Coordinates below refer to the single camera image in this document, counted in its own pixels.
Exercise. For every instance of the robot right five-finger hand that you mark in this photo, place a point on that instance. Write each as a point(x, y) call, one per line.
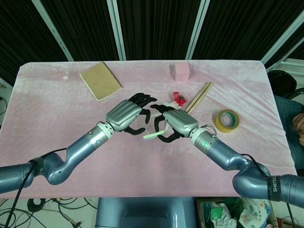
point(181, 122)

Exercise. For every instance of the robot left five-finger hand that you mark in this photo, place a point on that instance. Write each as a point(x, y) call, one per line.
point(121, 114)

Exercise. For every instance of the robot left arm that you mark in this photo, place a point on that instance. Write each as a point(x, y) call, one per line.
point(78, 145)

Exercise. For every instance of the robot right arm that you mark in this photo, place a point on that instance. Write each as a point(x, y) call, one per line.
point(225, 153)

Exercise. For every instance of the red white feather shuttlecock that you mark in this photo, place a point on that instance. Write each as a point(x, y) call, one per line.
point(178, 97)

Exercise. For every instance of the yellow tape roll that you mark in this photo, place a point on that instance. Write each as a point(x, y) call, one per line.
point(219, 124)

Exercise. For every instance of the brown spiral notebook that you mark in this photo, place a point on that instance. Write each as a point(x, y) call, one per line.
point(99, 80)

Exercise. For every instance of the pink cube block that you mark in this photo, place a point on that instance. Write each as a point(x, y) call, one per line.
point(181, 71)

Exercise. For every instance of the pink plush tablecloth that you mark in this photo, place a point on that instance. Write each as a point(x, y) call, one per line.
point(154, 166)

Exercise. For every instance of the black curtain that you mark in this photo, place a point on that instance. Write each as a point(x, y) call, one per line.
point(154, 23)

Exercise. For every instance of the blue robot torso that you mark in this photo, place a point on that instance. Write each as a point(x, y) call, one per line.
point(145, 213)

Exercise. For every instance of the cardboard box with clutter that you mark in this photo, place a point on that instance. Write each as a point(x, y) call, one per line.
point(237, 213)

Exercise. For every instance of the seated bystander person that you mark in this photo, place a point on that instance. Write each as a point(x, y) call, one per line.
point(288, 142)

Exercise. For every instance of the black chair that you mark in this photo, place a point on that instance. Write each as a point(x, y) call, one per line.
point(282, 80)

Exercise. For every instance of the white frame post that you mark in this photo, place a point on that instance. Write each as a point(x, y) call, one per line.
point(54, 31)
point(282, 40)
point(117, 28)
point(196, 28)

